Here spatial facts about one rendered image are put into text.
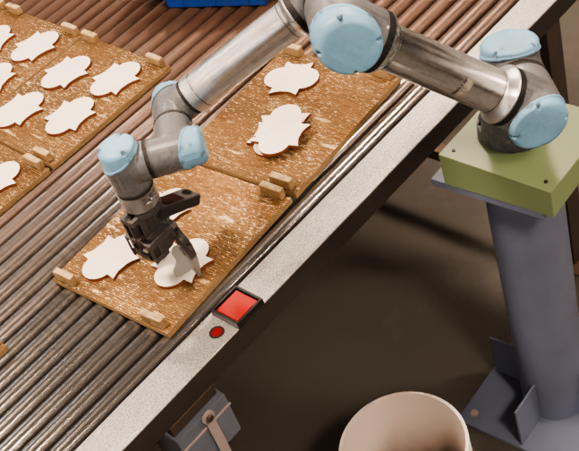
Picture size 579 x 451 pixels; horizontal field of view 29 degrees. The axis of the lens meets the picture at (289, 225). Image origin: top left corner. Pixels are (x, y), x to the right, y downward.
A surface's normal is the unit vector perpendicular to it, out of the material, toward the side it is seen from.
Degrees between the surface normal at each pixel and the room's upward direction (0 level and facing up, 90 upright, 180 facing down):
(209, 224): 0
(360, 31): 85
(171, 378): 0
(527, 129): 96
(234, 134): 0
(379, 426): 87
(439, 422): 87
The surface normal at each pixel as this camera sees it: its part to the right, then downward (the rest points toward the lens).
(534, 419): 0.76, 0.29
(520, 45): -0.19, -0.79
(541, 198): -0.59, 0.66
